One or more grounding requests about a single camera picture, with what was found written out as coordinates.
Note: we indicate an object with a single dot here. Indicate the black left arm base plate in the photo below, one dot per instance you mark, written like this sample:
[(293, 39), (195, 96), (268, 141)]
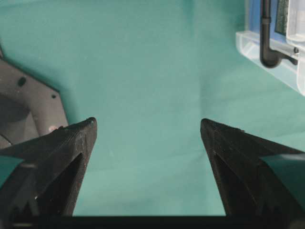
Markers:
[(29, 108)]

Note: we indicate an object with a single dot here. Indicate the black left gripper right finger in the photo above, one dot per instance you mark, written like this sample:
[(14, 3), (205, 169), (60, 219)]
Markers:
[(255, 176)]

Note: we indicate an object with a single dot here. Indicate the black case latch handle left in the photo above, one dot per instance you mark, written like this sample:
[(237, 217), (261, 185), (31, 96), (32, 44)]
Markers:
[(269, 58)]

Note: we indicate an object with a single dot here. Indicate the blue liner sheet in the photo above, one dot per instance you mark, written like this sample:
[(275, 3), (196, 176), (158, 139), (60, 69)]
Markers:
[(279, 12)]

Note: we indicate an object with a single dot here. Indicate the clear plastic storage case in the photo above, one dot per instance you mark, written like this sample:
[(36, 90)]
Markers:
[(248, 45)]

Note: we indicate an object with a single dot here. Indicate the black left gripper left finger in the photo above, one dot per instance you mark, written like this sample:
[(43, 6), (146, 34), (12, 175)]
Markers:
[(48, 179)]

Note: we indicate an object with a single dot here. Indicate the green table cloth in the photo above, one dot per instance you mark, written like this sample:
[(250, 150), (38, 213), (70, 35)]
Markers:
[(149, 71)]

